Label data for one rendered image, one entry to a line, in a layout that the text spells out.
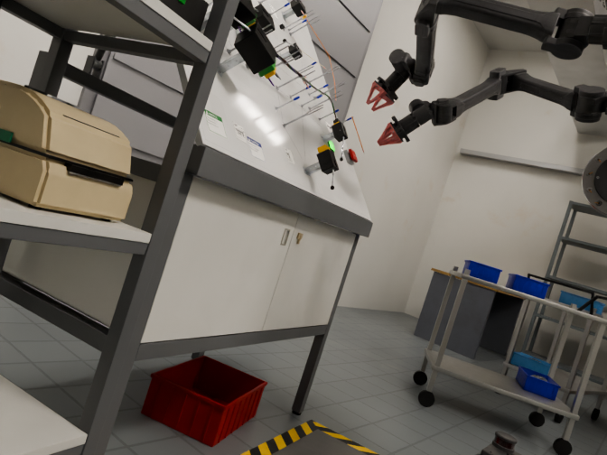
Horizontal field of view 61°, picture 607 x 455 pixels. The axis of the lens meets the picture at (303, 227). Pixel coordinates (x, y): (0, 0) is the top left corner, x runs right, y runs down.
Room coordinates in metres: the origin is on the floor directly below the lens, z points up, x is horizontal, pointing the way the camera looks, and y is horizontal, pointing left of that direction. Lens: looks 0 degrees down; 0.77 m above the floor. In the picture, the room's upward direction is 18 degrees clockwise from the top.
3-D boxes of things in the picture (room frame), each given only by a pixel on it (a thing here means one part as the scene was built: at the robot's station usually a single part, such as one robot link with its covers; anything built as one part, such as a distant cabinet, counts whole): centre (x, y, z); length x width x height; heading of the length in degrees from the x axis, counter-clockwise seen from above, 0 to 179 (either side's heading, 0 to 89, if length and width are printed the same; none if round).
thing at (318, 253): (1.89, -0.09, 0.60); 0.55 x 0.03 x 0.39; 154
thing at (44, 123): (0.97, 0.51, 0.76); 0.30 x 0.21 x 0.20; 67
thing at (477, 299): (5.86, -2.14, 0.37); 1.39 x 0.72 x 0.75; 144
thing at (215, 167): (1.64, 0.01, 0.83); 1.18 x 0.05 x 0.06; 154
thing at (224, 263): (1.40, 0.15, 0.60); 0.55 x 0.02 x 0.39; 154
